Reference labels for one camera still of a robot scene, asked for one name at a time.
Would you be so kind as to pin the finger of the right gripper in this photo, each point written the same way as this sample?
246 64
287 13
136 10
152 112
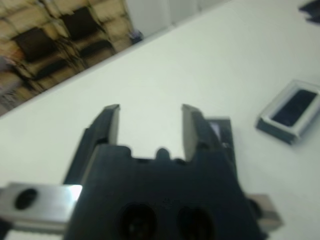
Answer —
314 18
312 6

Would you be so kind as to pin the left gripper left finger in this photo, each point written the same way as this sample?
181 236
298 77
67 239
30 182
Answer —
100 127

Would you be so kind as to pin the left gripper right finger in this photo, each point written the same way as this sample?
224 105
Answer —
192 130

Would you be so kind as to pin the black slim camera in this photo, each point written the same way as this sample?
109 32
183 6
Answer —
295 107

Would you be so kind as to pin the black box base white insert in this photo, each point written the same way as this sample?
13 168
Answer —
265 122

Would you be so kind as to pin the black seat chair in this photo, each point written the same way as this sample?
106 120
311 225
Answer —
35 43
80 22

